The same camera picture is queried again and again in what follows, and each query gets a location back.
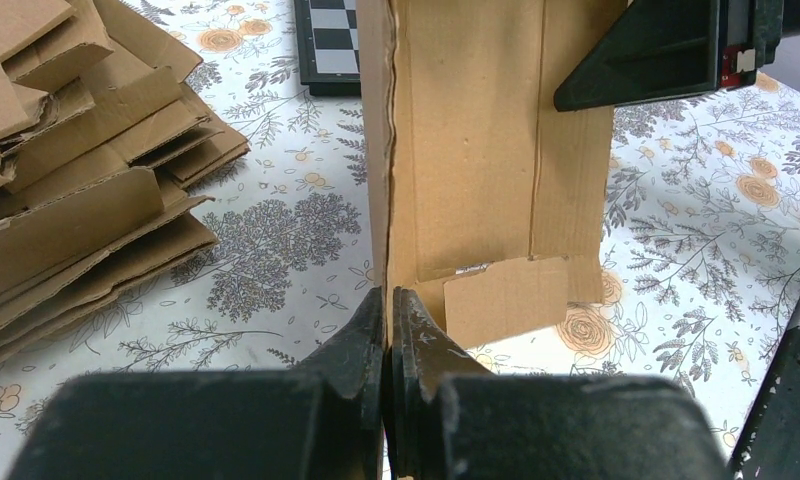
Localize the floral table mat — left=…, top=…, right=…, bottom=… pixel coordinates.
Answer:
left=0, top=1, right=800, bottom=479

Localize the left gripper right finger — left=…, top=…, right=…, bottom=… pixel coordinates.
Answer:
left=385, top=288, right=730, bottom=479

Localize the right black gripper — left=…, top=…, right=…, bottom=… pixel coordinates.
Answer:
left=553, top=0, right=800, bottom=112

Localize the brown cardboard box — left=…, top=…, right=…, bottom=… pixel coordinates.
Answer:
left=357, top=1, right=625, bottom=347

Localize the black white checkerboard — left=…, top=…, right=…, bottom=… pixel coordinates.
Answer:
left=293, top=0, right=361, bottom=97

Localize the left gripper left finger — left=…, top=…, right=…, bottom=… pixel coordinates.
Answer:
left=9, top=288, right=384, bottom=479

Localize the stack of cardboard blanks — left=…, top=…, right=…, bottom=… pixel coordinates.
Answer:
left=0, top=1, right=249, bottom=363

